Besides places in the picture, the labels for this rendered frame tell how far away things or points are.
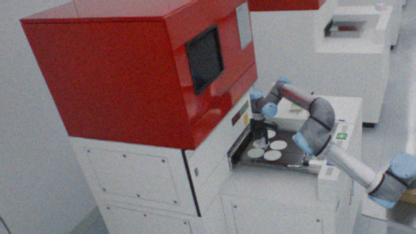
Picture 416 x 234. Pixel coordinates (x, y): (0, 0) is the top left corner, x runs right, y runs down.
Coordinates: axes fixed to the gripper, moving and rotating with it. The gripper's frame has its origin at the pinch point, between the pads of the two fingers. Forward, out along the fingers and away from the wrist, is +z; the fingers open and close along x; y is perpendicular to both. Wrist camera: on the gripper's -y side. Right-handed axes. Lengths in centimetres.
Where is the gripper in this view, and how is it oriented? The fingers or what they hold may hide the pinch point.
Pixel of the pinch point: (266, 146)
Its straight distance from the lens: 227.7
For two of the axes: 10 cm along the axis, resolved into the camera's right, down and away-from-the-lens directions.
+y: -9.3, 2.7, -2.4
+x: 3.5, 4.6, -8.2
